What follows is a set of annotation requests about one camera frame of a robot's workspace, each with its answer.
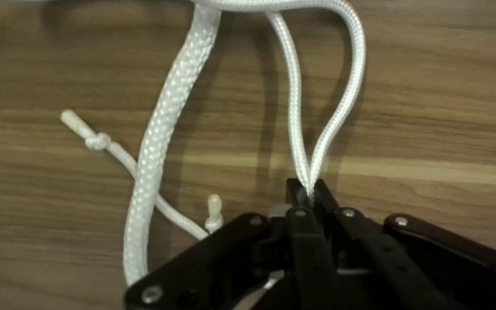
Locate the thick white braided rope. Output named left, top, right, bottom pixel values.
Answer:
left=122, top=0, right=367, bottom=287

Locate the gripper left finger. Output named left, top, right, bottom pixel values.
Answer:
left=123, top=178, right=340, bottom=310

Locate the thin white knotted rope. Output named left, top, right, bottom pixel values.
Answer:
left=60, top=109, right=224, bottom=241

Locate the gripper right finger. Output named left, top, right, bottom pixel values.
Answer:
left=312, top=178, right=496, bottom=310

